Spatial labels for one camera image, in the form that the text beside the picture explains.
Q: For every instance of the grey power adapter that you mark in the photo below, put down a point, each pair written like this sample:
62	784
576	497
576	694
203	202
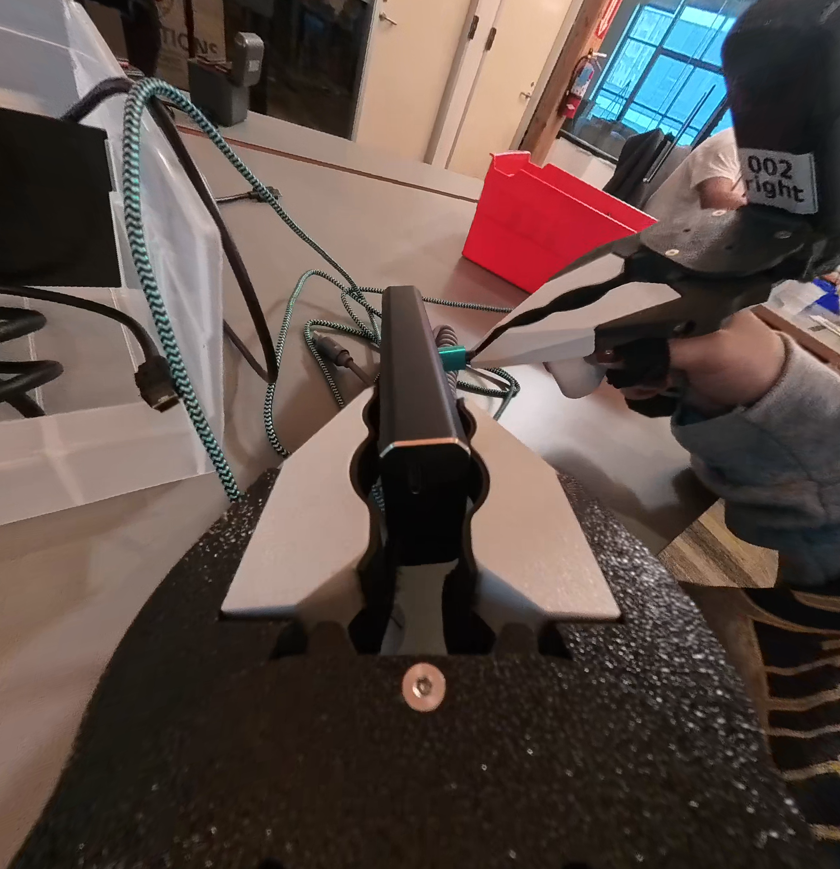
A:
233	74

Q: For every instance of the person's right forearm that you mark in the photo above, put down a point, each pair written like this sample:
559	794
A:
766	461

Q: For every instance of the clear plastic storage box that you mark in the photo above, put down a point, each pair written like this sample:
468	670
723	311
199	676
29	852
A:
87	441

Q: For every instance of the white door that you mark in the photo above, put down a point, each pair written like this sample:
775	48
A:
508	88
406	74

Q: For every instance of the dark jacket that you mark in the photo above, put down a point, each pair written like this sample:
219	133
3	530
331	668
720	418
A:
640	163

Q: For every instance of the wooden pillar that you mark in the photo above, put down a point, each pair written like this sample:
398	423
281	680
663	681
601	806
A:
569	74

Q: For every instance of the red fire extinguisher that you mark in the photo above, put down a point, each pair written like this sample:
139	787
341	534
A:
581	85

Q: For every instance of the black usb hub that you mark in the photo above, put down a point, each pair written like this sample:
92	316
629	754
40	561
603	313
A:
413	407

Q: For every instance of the person's right hand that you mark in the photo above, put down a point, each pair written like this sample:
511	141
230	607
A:
725	366

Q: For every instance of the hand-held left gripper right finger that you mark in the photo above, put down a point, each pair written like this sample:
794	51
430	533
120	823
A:
549	536

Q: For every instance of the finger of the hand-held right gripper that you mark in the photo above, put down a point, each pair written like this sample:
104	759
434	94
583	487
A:
583	275
549	336

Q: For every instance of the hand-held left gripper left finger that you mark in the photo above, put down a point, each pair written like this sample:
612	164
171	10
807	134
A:
298	536

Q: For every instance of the red plastic bin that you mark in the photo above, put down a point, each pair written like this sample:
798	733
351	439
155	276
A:
528	231

